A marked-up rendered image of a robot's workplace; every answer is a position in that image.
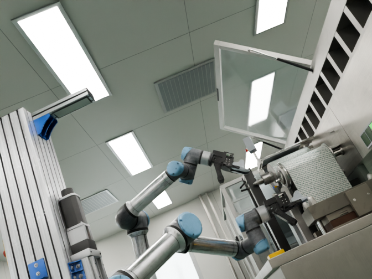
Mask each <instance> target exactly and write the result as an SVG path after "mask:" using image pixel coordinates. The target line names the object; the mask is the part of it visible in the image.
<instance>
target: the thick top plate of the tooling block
mask: <svg viewBox="0 0 372 279"><path fill-rule="evenodd" d="M365 183H366V184H367V185H368V187H369V188H370V190H371V191H372V179H369V180H367V181H366V182H363V183H361V184H358V185H356V186H354V187H352V188H349V189H347V190H345V191H343V192H341V193H338V194H336V195H334V196H332V197H329V198H327V199H325V200H322V201H320V202H318V203H316V204H313V205H311V206H309V207H307V209H306V210H305V211H304V213H303V214H302V217H303V219H304V221H305V222H306V224H307V226H308V227H310V226H312V225H314V224H316V221H318V220H322V219H323V218H324V217H325V216H326V215H328V214H330V213H333V212H335V211H337V210H339V209H341V208H344V207H346V206H348V205H350V203H349V202H348V200H347V198H346V197H345V195H344V193H345V192H347V191H349V190H352V189H354V188H356V187H358V186H361V185H363V184H365Z"/></svg>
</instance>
